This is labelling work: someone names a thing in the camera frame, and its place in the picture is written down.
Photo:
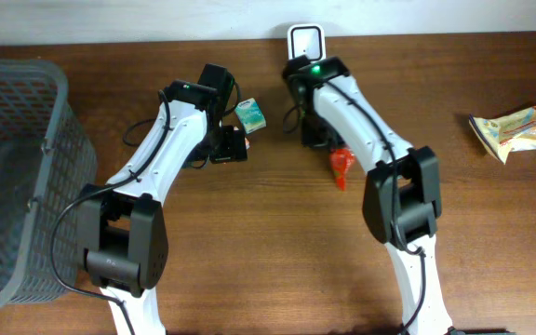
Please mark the yellow chips bag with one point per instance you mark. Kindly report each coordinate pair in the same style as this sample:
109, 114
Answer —
515, 132

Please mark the white barcode scanner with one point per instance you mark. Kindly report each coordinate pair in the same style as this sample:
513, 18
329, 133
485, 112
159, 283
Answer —
306, 39

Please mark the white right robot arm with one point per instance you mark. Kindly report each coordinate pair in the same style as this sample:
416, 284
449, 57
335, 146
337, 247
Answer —
402, 197

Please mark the green small box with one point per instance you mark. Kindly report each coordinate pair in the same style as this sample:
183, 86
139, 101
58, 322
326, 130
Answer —
250, 115

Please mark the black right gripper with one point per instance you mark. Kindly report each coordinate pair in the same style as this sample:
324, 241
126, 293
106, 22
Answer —
317, 137

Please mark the grey plastic basket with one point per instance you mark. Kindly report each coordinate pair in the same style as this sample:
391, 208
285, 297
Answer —
46, 158

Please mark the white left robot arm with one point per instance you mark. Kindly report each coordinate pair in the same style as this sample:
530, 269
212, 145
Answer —
121, 234

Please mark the red snack bag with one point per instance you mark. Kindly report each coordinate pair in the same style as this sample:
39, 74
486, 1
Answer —
341, 160

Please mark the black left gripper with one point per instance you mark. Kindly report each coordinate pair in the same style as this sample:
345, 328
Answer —
230, 151

